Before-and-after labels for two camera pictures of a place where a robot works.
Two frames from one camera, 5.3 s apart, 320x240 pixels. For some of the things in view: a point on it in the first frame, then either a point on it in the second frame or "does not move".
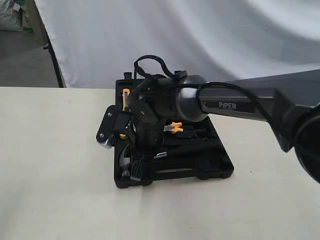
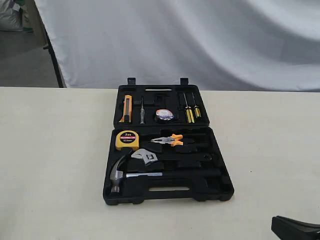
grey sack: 10,16 does not move
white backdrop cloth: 94,43 does not move
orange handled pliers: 173,127 → 172,140
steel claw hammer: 125,161 → 117,174
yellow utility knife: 126,92 → 127,117
